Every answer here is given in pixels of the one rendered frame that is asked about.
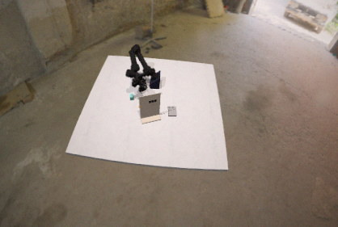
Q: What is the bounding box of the grey panel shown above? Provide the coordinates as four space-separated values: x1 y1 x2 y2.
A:
138 93 161 124

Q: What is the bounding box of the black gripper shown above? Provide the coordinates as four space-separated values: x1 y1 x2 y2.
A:
136 73 147 92

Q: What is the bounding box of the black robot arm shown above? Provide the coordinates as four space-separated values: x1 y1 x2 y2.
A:
125 44 158 87

